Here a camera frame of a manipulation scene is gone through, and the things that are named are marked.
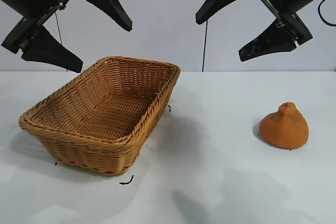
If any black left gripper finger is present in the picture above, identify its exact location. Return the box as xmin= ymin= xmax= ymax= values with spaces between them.
xmin=81 ymin=0 xmax=133 ymax=32
xmin=20 ymin=26 xmax=84 ymax=73

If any brown wicker basket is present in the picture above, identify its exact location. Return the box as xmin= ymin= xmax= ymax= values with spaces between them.
xmin=18 ymin=56 xmax=182 ymax=177

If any orange with knobbed stem end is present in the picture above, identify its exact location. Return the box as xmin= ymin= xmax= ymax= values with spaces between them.
xmin=259 ymin=102 xmax=310 ymax=150

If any thin black cable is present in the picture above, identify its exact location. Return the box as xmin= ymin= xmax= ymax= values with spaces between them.
xmin=318 ymin=0 xmax=336 ymax=27

